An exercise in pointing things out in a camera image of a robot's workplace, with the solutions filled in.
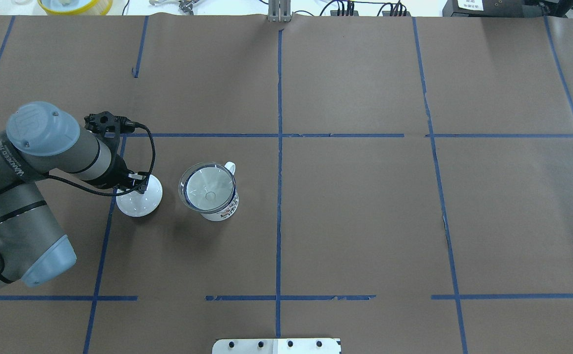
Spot white round lid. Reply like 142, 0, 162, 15
115, 175, 163, 218

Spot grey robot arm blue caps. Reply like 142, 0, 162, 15
0, 101, 153, 289

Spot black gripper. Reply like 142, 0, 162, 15
101, 155, 149, 194

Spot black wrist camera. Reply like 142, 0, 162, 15
84, 111, 137, 138

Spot yellow rimmed bowl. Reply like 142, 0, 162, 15
37, 0, 114, 16

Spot aluminium frame post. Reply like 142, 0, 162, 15
266, 0, 292, 23

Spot white enamel mug blue rim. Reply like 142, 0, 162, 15
183, 161, 240, 222

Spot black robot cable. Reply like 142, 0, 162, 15
0, 120, 157, 295

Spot clear plastic funnel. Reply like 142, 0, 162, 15
178, 162, 237, 213

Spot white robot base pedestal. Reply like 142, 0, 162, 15
212, 338, 342, 354

